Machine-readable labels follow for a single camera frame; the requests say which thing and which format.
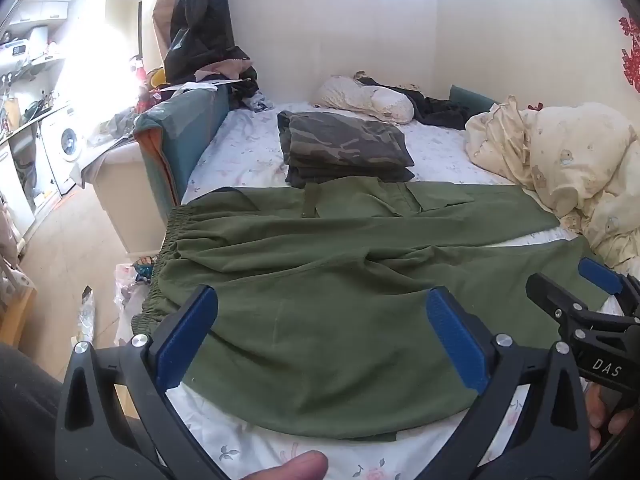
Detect black plastic bag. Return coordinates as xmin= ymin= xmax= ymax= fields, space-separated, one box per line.
xmin=165 ymin=0 xmax=252 ymax=83

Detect white wall cabinet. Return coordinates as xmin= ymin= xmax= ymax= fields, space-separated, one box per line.
xmin=9 ymin=0 xmax=109 ymax=28

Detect person's left hand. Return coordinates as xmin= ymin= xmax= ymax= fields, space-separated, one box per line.
xmin=246 ymin=450 xmax=329 ymax=480

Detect white washing machine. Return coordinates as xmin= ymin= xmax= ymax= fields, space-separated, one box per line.
xmin=40 ymin=107 xmax=88 ymax=197

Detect teal pillow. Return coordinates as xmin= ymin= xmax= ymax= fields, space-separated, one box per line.
xmin=448 ymin=84 xmax=498 ymax=115

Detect cream floral pillow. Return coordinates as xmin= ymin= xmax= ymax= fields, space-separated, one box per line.
xmin=315 ymin=75 xmax=416 ymax=125

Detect cream bear print duvet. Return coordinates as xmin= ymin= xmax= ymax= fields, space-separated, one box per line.
xmin=465 ymin=95 xmax=640 ymax=273

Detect brown hanging cloth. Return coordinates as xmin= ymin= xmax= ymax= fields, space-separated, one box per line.
xmin=152 ymin=0 xmax=188 ymax=43

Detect white storage box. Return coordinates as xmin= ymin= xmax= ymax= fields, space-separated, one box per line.
xmin=82 ymin=140 xmax=173 ymax=257

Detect red wall decoration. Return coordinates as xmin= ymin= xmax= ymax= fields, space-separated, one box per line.
xmin=618 ymin=6 xmax=640 ymax=95

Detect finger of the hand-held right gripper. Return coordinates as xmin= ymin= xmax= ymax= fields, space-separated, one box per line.
xmin=578 ymin=257 xmax=640 ymax=317
xmin=525 ymin=272 xmax=632 ymax=343

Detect green pants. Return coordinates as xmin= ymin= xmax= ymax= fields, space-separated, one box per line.
xmin=131 ymin=178 xmax=618 ymax=442

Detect floral white bed sheet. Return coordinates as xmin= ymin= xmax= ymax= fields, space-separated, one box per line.
xmin=116 ymin=107 xmax=626 ymax=480

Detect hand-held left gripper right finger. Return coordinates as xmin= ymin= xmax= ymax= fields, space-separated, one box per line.
xmin=424 ymin=286 xmax=592 ymax=480

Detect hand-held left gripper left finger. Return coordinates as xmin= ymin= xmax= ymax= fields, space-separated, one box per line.
xmin=55 ymin=284 xmax=232 ymax=480

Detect teal bed end cushion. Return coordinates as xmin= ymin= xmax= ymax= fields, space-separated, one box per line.
xmin=132 ymin=87 xmax=232 ymax=221

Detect person's right hand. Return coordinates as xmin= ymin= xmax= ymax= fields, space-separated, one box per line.
xmin=586 ymin=385 xmax=638 ymax=453

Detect dark clothes heap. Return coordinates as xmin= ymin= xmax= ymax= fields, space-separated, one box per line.
xmin=357 ymin=76 xmax=473 ymax=131

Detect wooden furniture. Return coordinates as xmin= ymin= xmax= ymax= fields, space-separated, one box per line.
xmin=0 ymin=255 xmax=37 ymax=352

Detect folded camouflage pants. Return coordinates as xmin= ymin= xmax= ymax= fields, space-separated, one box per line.
xmin=277 ymin=109 xmax=417 ymax=190

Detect dark clothes on bed end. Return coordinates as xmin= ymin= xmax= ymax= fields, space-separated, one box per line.
xmin=227 ymin=62 xmax=275 ymax=112

